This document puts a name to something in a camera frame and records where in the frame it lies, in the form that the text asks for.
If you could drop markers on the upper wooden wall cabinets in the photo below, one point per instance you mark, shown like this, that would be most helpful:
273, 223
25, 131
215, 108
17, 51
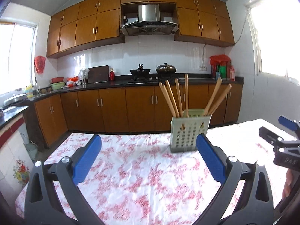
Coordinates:
93, 23

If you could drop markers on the red bag covered items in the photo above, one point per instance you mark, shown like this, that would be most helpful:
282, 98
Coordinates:
221, 66

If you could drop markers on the steel pot lid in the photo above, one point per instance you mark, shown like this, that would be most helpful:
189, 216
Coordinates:
15, 99

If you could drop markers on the lower wooden base cabinets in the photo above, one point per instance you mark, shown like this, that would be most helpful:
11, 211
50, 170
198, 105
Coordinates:
133, 109

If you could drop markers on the red white plastic bag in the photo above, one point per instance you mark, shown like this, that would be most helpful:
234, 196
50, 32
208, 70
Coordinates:
73, 81

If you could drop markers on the black wok left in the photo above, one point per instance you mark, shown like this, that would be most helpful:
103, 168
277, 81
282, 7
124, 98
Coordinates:
140, 72

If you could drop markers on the dark cutting board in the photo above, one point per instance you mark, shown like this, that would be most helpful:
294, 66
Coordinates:
98, 74

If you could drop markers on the yellow detergent bottle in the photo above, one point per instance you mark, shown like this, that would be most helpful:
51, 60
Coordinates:
29, 91

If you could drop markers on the green basin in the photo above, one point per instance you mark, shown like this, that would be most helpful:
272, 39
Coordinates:
57, 86

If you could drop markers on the right hand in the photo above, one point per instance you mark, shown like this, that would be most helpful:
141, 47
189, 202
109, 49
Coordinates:
288, 184

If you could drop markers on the red basin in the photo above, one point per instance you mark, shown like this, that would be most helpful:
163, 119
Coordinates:
57, 79

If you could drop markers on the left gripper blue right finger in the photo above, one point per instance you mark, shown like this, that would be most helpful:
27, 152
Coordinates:
214, 158

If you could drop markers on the red plastic bag on wall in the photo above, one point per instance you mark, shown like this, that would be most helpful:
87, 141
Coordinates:
39, 64

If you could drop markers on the black wok with lid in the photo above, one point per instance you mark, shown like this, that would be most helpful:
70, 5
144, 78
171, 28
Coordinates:
165, 70

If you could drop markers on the steel range hood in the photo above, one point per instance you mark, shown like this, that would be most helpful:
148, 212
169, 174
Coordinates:
149, 19

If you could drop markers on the grey perforated chopstick holder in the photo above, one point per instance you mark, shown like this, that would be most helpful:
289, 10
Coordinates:
184, 130

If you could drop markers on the red bottle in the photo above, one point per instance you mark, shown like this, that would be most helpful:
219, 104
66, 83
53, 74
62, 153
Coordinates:
112, 75

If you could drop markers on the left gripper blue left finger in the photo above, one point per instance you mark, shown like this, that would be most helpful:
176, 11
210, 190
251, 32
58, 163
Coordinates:
84, 157

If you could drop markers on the black countertop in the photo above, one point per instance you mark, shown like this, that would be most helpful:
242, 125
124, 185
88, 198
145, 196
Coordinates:
131, 80

